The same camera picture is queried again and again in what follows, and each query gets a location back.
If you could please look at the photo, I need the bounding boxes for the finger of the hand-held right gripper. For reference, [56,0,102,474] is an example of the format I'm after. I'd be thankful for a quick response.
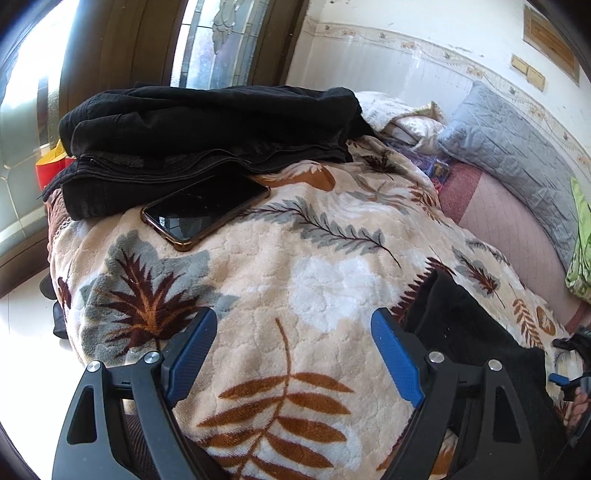
[553,325,591,352]
[549,373,583,393]

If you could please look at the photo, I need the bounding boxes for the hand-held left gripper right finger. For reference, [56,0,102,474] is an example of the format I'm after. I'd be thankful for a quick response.
[370,307,541,480]

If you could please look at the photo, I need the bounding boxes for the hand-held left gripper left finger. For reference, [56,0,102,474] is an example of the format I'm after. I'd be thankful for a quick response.
[52,307,218,480]

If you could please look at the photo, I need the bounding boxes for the black pants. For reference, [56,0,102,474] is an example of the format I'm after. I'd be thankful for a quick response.
[404,270,571,467]

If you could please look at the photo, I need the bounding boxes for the green printed cloth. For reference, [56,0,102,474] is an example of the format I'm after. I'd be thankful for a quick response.
[566,178,591,297]

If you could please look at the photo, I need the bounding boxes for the leaf-print fleece blanket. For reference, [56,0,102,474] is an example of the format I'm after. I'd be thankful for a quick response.
[46,134,573,480]

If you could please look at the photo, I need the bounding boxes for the black smartphone in brown case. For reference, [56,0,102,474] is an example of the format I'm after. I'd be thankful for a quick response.
[141,173,271,252]

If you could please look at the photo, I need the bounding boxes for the colourful packet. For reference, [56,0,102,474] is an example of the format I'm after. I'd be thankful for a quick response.
[424,152,454,186]

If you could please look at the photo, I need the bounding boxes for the grey quilted pillow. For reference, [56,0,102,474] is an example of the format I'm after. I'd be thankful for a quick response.
[436,80,586,274]

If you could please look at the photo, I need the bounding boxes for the red box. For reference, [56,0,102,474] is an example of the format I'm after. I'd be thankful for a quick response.
[36,143,77,191]

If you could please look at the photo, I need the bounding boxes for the white floral pillow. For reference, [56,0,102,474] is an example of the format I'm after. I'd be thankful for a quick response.
[355,91,448,154]

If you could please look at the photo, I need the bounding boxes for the patterned glass window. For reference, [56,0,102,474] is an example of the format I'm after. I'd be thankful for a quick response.
[178,0,274,89]

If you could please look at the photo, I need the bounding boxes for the large tan wall plaque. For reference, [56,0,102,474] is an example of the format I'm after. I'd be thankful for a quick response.
[523,6,581,87]

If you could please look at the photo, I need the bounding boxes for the brown wooden door frame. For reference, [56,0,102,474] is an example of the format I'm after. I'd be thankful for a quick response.
[59,0,190,109]

